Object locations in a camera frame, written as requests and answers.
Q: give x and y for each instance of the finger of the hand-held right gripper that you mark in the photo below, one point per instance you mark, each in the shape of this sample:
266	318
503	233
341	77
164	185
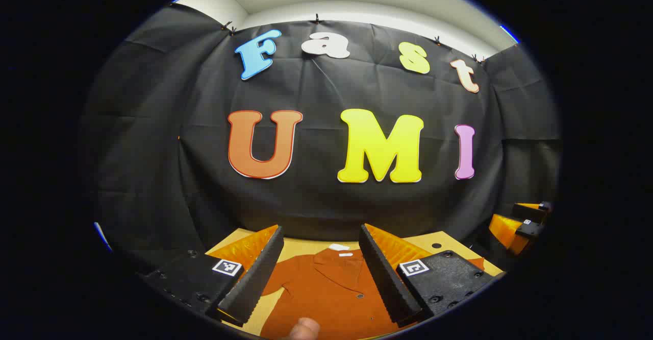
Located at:
530	211
510	235

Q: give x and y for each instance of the orange button coat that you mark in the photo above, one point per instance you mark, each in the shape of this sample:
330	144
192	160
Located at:
331	294

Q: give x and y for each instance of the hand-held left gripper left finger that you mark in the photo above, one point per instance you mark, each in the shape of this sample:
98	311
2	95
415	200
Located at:
255	278

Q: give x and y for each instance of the black backdrop cloth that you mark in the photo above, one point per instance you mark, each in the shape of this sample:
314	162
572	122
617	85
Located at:
316	202

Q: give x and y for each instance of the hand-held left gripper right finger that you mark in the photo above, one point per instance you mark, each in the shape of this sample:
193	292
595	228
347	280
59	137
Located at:
387	278

